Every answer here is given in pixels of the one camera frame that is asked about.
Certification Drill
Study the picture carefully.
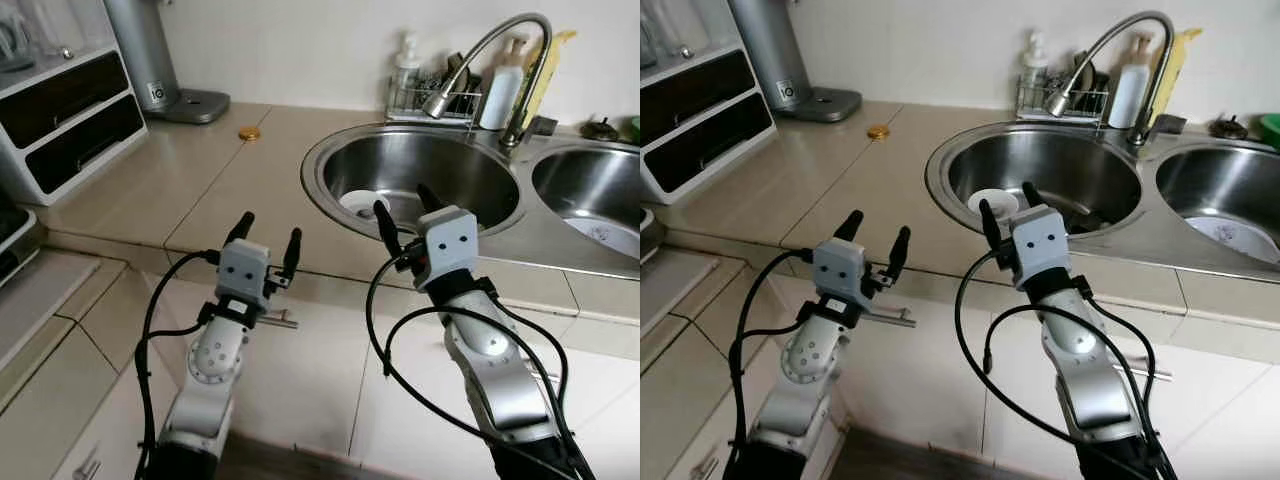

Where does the white floral plate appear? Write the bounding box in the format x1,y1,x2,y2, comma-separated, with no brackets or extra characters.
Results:
1185,213,1280,266
563,213,641,261

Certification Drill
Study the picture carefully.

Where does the white kitchen base cabinet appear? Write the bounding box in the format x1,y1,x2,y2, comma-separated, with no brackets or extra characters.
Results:
0,250,641,480
640,250,1280,480

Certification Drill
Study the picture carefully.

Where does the small plain white bowl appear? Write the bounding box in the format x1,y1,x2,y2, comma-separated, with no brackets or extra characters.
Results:
966,188,1021,219
339,189,393,221

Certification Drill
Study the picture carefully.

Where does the stainless steel double sink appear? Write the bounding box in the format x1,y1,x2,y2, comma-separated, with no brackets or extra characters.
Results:
925,120,1280,286
300,120,641,283

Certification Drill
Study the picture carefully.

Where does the curved steel gooseneck faucet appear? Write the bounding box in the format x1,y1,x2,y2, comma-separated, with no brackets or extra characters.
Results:
421,12,554,151
1046,10,1177,151

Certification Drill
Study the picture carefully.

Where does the clear pump soap bottle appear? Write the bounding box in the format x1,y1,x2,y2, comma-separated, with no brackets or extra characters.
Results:
391,30,424,113
1018,30,1051,111

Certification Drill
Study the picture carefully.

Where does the white detergent bottle blue label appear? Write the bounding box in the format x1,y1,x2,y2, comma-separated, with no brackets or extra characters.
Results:
479,37,529,132
1108,35,1154,131

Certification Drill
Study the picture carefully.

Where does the white cabinet with dark drawers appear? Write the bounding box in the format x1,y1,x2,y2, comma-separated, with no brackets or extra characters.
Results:
0,0,150,207
640,0,776,206

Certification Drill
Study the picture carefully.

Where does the yellow dish soap bottle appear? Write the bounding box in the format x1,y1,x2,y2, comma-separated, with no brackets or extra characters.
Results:
1150,28,1204,126
520,29,579,129

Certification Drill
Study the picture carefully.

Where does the black stove top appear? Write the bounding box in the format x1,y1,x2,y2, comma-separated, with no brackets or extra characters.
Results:
0,188,41,289

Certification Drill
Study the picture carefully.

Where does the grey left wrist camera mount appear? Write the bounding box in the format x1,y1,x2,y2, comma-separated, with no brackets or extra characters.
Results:
215,238,272,304
811,237,869,304

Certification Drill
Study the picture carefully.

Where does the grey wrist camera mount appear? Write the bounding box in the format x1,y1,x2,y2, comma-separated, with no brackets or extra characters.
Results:
811,237,869,304
1009,205,1076,293
215,238,272,304
413,206,482,293

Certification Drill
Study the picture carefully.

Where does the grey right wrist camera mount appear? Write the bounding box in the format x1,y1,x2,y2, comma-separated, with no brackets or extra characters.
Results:
1009,205,1076,293
413,206,482,293

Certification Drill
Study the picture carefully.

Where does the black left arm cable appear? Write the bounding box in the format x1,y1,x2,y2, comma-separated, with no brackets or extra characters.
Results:
133,248,223,480
725,250,816,480

